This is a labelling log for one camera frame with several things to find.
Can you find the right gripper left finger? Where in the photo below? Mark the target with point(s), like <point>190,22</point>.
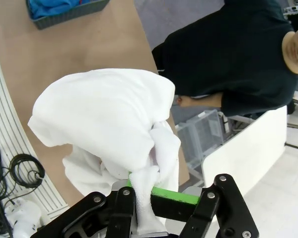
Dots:
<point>101,205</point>

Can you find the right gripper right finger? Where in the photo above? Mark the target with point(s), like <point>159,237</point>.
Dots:
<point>213,210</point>

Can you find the white garment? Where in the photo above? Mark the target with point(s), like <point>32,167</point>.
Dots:
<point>101,111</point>

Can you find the blue top garment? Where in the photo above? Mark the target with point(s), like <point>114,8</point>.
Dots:
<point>52,8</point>

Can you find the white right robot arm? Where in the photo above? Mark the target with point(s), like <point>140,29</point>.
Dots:
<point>23,219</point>

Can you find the person's left forearm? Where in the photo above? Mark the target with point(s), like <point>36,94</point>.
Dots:
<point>206,101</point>

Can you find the person's left hand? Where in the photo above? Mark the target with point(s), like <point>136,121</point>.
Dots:
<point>183,101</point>

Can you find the white side table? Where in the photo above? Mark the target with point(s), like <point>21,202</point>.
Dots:
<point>238,153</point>

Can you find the large clear storage box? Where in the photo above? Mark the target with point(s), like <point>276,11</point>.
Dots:
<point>201,138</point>

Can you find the person in black t-shirt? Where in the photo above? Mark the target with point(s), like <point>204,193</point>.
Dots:
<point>226,49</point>

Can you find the gray woven plastic basket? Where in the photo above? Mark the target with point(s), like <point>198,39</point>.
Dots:
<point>64,18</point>

